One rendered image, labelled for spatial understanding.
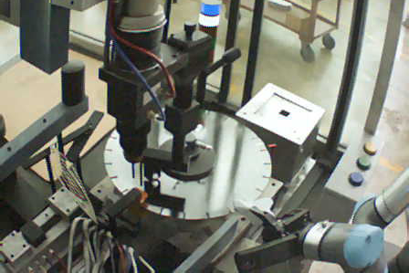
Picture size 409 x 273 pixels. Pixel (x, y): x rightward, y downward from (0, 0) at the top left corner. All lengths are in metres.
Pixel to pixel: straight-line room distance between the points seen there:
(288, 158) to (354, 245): 0.56
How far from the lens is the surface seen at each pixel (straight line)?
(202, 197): 0.92
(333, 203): 1.10
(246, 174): 0.98
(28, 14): 0.76
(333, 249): 0.73
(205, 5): 1.13
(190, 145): 0.96
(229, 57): 0.79
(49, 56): 0.73
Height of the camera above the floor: 1.60
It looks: 36 degrees down
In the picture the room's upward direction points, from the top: 7 degrees clockwise
